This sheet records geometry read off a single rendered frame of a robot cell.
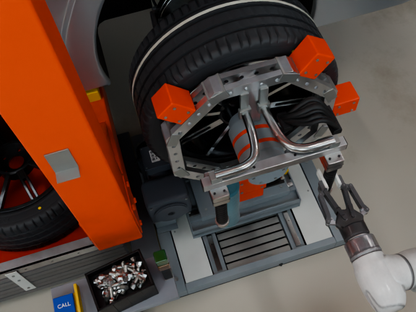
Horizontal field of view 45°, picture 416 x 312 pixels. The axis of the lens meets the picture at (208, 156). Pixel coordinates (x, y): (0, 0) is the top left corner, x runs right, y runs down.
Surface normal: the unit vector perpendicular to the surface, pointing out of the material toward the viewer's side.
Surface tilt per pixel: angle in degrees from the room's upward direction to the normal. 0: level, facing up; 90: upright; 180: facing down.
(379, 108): 0
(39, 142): 90
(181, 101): 45
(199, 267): 0
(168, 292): 0
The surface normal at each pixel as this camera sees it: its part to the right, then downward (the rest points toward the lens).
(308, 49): -0.82, -0.05
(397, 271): 0.30, -0.55
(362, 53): -0.06, -0.50
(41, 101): 0.29, 0.82
